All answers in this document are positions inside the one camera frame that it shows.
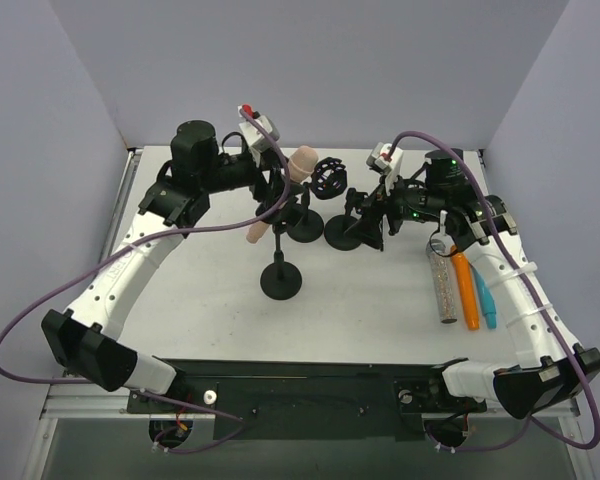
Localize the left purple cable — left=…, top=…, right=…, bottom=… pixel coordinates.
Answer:
left=0, top=112, right=291, bottom=384

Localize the orange microphone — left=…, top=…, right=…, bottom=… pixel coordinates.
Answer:
left=451, top=245, right=480, bottom=331

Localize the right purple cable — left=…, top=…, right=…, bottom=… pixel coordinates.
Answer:
left=389, top=130, right=600, bottom=450

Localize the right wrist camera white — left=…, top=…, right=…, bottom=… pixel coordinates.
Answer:
left=366, top=142, right=404, bottom=193

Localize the beige microphone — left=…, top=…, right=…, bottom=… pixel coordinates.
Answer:
left=245, top=144, right=316, bottom=245

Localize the purple cable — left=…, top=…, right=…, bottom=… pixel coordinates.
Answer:
left=0, top=112, right=291, bottom=384
left=389, top=130, right=600, bottom=450

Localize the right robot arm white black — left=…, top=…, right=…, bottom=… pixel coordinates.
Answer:
left=344, top=144, right=600, bottom=419

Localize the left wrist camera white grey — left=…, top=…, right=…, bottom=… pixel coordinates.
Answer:
left=238, top=104, right=280, bottom=154

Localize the cyan microphone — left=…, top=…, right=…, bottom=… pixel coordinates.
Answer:
left=472, top=268, right=497, bottom=330

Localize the black stand with orange microphone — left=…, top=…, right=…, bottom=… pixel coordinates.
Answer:
left=287, top=157, right=347, bottom=243

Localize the silver glitter microphone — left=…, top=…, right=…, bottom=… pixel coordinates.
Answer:
left=426, top=239, right=458, bottom=324

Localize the black round base clip stand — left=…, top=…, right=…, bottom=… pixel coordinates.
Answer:
left=324, top=188, right=365, bottom=251

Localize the aluminium frame rail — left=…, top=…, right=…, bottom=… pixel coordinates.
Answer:
left=40, top=384, right=580, bottom=420

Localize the black stand with beige microphone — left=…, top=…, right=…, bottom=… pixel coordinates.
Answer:
left=260, top=181, right=305, bottom=300

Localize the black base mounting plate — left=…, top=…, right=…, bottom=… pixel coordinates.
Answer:
left=104, top=357, right=489, bottom=444

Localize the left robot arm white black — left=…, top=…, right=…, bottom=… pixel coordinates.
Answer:
left=41, top=115, right=318, bottom=412

